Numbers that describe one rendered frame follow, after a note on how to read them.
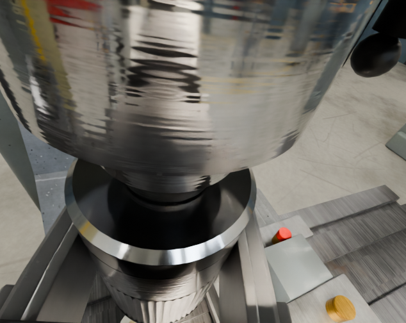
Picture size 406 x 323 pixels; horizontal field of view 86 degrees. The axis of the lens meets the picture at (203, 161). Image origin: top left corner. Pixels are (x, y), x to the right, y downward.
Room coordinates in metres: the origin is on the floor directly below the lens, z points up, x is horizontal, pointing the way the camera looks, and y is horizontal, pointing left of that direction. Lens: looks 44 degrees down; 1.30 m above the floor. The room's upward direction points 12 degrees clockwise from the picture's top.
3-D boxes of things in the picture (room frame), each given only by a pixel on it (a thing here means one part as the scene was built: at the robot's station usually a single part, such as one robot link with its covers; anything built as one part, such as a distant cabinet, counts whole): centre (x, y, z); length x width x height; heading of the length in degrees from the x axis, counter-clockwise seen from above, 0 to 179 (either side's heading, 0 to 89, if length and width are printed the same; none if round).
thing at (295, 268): (0.11, -0.12, 1.04); 0.06 x 0.05 x 0.06; 121
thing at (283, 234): (0.15, -0.12, 1.05); 0.02 x 0.02 x 0.03
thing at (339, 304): (0.08, -0.18, 1.05); 0.02 x 0.02 x 0.02
